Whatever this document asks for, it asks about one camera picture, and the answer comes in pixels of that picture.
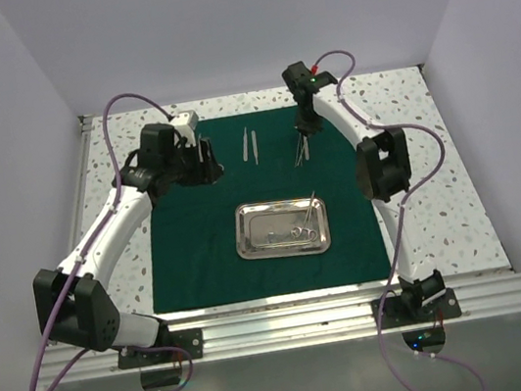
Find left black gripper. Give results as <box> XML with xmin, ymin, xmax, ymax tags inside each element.
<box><xmin>159</xmin><ymin>134</ymin><xmax>223</xmax><ymax>191</ymax></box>

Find steel scalpel handle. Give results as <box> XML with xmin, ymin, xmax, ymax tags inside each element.
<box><xmin>242</xmin><ymin>127</ymin><xmax>249</xmax><ymax>163</ymax></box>

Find pointed steel tweezers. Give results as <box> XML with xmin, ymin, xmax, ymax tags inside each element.
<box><xmin>302</xmin><ymin>137</ymin><xmax>310</xmax><ymax>161</ymax></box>

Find steel forceps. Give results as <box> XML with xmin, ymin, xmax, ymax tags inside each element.
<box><xmin>294</xmin><ymin>134</ymin><xmax>305</xmax><ymax>167</ymax></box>

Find dark green surgical cloth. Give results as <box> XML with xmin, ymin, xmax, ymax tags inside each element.
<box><xmin>151</xmin><ymin>107</ymin><xmax>390</xmax><ymax>314</ymax></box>

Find steel instrument tray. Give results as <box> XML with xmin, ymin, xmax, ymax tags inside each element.
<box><xmin>235</xmin><ymin>195</ymin><xmax>331</xmax><ymax>261</ymax></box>

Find steel needle holder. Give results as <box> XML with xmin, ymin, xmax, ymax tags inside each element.
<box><xmin>290</xmin><ymin>191</ymin><xmax>317</xmax><ymax>242</ymax></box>

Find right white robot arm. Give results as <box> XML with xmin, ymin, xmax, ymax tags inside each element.
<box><xmin>281</xmin><ymin>61</ymin><xmax>461</xmax><ymax>329</ymax></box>

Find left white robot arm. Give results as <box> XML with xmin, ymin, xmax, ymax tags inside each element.
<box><xmin>32</xmin><ymin>111</ymin><xmax>224</xmax><ymax>364</ymax></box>

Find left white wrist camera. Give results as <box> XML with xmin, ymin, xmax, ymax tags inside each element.
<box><xmin>170</xmin><ymin>110</ymin><xmax>199</xmax><ymax>146</ymax></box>

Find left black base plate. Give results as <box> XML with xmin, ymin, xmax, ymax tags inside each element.
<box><xmin>118</xmin><ymin>327</ymin><xmax>205</xmax><ymax>370</ymax></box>

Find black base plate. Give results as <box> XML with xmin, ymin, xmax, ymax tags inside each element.
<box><xmin>369</xmin><ymin>284</ymin><xmax>462</xmax><ymax>332</ymax></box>
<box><xmin>118</xmin><ymin>327</ymin><xmax>205</xmax><ymax>370</ymax></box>

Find aluminium mounting rail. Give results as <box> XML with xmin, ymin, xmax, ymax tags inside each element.
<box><xmin>30</xmin><ymin>266</ymin><xmax>521</xmax><ymax>390</ymax></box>

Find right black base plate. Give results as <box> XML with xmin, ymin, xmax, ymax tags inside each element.
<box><xmin>369</xmin><ymin>284</ymin><xmax>462</xmax><ymax>332</ymax></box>

